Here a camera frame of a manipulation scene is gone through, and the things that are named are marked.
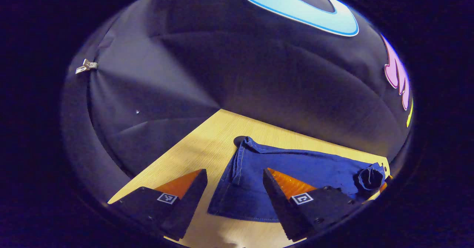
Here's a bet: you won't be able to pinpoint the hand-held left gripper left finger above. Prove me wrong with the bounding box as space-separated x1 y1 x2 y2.
107 169 208 241

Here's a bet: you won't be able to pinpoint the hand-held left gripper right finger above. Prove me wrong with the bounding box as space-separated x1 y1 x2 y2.
263 168 363 242

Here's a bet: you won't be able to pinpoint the blue denim jeans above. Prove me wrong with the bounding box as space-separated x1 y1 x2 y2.
207 136 387 223

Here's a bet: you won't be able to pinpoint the black backdrop cloth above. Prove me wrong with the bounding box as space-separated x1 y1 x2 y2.
61 0 414 204

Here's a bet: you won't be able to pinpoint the silver metal clip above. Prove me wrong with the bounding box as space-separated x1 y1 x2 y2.
75 58 99 74

